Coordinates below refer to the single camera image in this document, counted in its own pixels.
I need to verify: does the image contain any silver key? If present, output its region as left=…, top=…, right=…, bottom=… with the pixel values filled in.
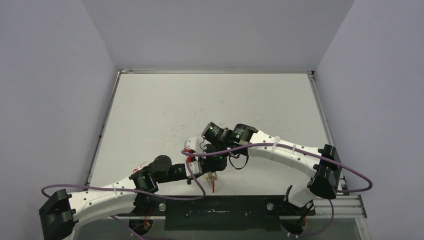
left=136, top=161, right=147, bottom=170

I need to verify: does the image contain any steel key organizer ring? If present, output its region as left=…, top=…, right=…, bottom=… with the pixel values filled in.
left=204, top=171, right=220, bottom=195

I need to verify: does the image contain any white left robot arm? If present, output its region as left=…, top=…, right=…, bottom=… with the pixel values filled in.
left=38, top=155, right=202, bottom=240

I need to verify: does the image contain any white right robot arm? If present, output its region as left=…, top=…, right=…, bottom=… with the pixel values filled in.
left=201, top=122, right=342, bottom=215

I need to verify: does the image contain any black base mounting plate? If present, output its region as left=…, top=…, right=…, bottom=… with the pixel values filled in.
left=121, top=195, right=316, bottom=232

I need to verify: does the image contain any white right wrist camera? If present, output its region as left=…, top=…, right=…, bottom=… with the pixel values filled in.
left=184, top=136, right=203, bottom=153

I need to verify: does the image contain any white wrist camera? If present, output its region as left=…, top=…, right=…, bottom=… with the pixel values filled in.
left=184, top=136, right=203, bottom=153
left=185, top=159, right=203, bottom=178

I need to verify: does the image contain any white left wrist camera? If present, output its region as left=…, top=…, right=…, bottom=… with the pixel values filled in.
left=185, top=159, right=203, bottom=178

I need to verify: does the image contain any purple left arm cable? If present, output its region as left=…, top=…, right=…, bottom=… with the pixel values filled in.
left=41, top=158, right=207, bottom=202

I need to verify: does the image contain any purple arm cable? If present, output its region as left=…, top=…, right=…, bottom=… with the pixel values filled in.
left=180, top=142, right=374, bottom=238
left=41, top=158, right=207, bottom=202

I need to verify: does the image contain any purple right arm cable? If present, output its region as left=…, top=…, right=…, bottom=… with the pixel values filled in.
left=180, top=142, right=374, bottom=238

